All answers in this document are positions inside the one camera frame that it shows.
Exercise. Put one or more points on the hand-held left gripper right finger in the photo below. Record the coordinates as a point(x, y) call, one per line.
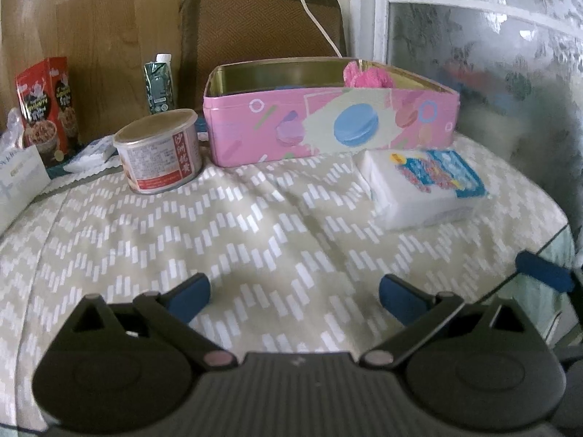
point(401, 300)

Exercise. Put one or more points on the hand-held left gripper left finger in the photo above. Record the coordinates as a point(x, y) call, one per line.
point(191, 298)

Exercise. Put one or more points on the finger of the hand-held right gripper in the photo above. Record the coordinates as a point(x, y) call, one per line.
point(544, 274)

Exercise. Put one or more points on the pink tin box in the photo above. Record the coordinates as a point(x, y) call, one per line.
point(328, 127)

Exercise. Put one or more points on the pink fluffy cloth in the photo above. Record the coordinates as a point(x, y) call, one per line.
point(366, 76)

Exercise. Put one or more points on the pale teal sheet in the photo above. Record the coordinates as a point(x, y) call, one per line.
point(546, 309)

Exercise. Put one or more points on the beige zigzag bedsheet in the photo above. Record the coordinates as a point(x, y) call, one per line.
point(273, 236)

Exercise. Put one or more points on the white tissue packet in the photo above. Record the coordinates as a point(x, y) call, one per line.
point(419, 191)

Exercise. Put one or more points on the round tin can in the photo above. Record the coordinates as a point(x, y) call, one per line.
point(157, 150)

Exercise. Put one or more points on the teal lace mat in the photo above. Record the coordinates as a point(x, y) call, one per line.
point(82, 174)

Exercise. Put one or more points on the white crinkled packet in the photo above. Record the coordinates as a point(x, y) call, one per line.
point(93, 154)

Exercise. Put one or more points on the white printed package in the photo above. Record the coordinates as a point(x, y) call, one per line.
point(18, 182)

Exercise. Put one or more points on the green drink carton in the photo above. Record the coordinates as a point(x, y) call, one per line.
point(160, 84)

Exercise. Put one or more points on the frosted patterned window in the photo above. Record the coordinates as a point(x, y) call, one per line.
point(478, 54)

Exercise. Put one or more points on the red cereal box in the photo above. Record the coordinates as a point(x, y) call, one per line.
point(48, 109)

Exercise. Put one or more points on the clear plastic bag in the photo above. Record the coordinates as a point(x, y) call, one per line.
point(14, 127)

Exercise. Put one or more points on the brown woven cushion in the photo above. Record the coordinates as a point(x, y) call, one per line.
point(255, 27)

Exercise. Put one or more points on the wooden board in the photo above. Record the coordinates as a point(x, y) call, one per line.
point(91, 32)

